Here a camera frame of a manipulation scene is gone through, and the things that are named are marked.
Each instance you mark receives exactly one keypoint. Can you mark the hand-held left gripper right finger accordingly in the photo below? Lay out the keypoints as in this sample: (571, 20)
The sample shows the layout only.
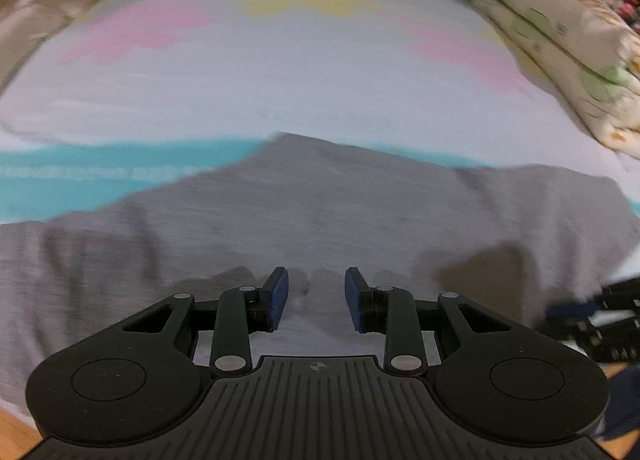
(353, 297)

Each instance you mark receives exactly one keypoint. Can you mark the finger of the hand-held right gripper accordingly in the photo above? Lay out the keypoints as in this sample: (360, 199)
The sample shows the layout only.
(575, 310)

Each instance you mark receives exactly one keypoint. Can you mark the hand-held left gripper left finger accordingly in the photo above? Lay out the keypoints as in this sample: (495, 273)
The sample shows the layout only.
(278, 297)

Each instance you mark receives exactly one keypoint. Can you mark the grey pants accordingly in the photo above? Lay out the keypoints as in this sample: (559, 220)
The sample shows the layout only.
(320, 200)

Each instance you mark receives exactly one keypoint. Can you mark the person's dark blue clothing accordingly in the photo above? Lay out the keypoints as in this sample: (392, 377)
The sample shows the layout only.
(622, 405)

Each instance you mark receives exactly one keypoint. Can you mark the floral bed sheet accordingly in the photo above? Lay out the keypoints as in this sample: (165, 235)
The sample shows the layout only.
(250, 79)

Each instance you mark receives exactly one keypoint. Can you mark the stacked floral pillows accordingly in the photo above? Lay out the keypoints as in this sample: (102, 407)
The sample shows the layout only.
(575, 54)

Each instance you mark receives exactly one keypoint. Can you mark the colourful patterned cloth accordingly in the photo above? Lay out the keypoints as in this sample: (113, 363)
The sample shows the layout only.
(631, 2)

